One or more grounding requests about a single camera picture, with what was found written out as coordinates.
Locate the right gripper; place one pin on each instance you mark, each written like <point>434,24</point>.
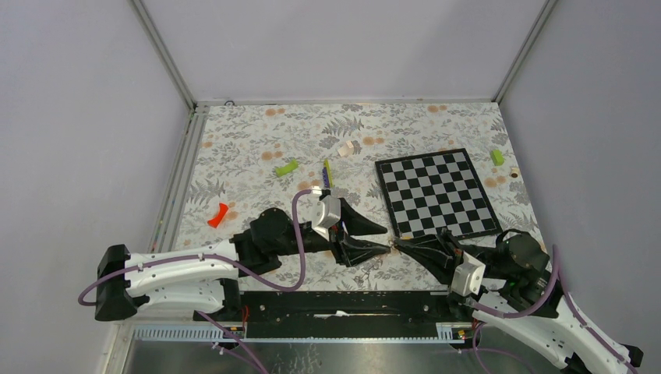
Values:
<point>438,254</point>

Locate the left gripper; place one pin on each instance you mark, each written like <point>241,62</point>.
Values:
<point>348,249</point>

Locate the large silver keyring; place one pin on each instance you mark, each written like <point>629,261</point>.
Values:
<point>364,269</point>

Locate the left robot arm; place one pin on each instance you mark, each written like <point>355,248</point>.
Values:
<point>206,279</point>

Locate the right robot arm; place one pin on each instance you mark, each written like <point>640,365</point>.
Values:
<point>516,287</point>

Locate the black white chessboard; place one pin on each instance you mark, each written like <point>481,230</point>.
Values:
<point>426,193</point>

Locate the cream toy block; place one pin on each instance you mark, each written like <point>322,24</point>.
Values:
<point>347,149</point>

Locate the green curved block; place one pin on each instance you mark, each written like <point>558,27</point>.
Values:
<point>286,169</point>

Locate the small green block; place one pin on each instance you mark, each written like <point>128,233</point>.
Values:
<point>497,157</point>

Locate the floral table mat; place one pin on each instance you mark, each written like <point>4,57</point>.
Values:
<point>241,146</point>

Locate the red curved block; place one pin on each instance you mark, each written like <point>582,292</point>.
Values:
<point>222,210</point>

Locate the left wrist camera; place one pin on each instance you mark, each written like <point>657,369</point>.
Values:
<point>326,213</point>

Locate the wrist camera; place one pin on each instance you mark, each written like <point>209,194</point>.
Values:
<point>326,213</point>
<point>468,276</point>

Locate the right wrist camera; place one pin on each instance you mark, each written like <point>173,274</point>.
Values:
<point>468,276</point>

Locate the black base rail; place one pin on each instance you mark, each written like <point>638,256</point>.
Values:
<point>325,315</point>

